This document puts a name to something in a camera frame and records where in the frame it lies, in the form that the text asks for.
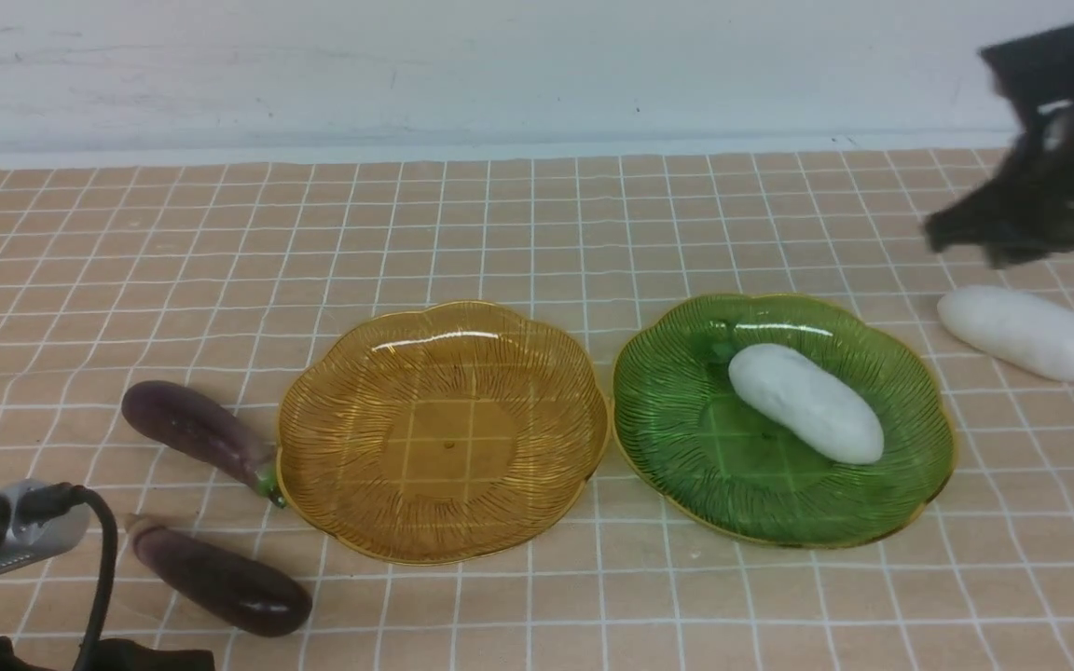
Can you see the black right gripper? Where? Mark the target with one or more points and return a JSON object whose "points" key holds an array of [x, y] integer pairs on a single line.
{"points": [[1025, 211]]}

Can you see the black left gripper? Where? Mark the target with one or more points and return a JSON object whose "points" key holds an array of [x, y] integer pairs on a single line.
{"points": [[118, 654]]}

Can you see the white radish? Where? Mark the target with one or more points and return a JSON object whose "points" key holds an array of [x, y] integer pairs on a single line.
{"points": [[788, 388], [1022, 329]]}

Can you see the dark purple eggplant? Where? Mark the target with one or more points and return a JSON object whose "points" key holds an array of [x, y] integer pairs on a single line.
{"points": [[240, 591]]}

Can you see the light purple eggplant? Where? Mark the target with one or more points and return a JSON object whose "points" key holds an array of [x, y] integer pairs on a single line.
{"points": [[190, 422]]}

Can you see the beige checkered tablecloth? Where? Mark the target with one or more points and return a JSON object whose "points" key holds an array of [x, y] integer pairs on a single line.
{"points": [[232, 278]]}

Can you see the green ribbed glass plate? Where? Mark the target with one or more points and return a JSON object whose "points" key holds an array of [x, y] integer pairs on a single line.
{"points": [[685, 432]]}

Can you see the amber ribbed glass plate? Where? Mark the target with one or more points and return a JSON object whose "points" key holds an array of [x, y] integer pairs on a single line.
{"points": [[444, 434]]}

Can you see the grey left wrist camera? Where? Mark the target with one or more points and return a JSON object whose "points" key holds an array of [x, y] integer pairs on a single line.
{"points": [[39, 521]]}

